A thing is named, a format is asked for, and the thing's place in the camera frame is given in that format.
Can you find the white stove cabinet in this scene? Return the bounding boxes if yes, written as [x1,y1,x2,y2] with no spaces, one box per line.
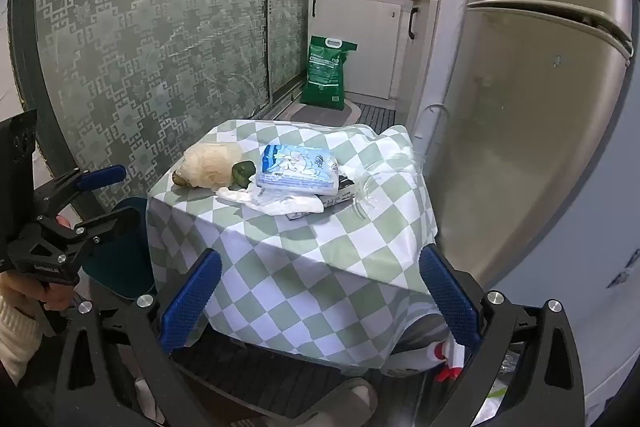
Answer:
[306,0,418,102]

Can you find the clear plastic bag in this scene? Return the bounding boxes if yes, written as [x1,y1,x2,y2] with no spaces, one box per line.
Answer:
[475,347,528,427]

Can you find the silver refrigerator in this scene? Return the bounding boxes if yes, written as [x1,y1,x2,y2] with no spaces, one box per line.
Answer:
[412,0,633,303]

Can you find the green white checkered tablecloth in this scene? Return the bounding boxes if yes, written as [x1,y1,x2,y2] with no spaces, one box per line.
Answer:
[145,119,441,370]

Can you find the clear round plastic container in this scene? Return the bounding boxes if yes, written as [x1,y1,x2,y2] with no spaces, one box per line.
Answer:
[350,152,426,220]

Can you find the red white spray bottle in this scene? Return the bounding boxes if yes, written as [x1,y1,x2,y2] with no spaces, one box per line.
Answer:
[432,337,471,383]

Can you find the white plastic wrapper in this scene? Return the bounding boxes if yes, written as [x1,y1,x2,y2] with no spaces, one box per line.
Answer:
[215,184,326,216]

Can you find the white tall side cabinet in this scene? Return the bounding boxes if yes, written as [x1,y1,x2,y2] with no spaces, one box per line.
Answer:
[395,0,473,142]

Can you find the patterned frosted sliding door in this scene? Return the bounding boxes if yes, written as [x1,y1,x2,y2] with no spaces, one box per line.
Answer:
[10,0,331,228]

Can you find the blue white tissue pack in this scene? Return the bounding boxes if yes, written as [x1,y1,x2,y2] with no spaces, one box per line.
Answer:
[255,143,341,196]

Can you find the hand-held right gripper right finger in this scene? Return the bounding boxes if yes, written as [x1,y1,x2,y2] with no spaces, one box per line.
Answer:
[419,244,586,427]

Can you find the black tissue pack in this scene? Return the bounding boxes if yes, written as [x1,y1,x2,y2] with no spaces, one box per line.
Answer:
[287,174,358,220]

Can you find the green rice bag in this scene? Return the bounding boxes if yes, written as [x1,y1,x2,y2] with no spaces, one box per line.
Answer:
[300,35,358,111]

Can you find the beige slipper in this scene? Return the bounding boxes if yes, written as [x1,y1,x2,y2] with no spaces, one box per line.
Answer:
[295,377,378,427]

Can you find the green pepper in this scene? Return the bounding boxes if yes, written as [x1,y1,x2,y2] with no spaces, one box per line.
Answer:
[230,161,257,185]

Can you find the person's left hand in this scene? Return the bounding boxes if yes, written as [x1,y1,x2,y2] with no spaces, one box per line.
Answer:
[0,272,77,313]

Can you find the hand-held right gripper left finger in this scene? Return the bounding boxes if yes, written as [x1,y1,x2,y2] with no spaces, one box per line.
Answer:
[55,249,223,427]

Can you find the person's left forearm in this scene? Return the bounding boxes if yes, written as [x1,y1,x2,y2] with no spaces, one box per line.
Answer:
[0,294,43,388]

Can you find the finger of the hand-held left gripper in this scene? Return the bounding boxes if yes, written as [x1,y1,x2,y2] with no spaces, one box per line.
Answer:
[65,207,142,258]
[32,164,127,220]

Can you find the grey oval floor mat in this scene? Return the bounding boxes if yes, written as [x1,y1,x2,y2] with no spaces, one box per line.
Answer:
[285,99,363,128]

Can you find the dark striped floor runner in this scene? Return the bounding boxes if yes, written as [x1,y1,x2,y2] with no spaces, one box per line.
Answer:
[170,103,426,427]

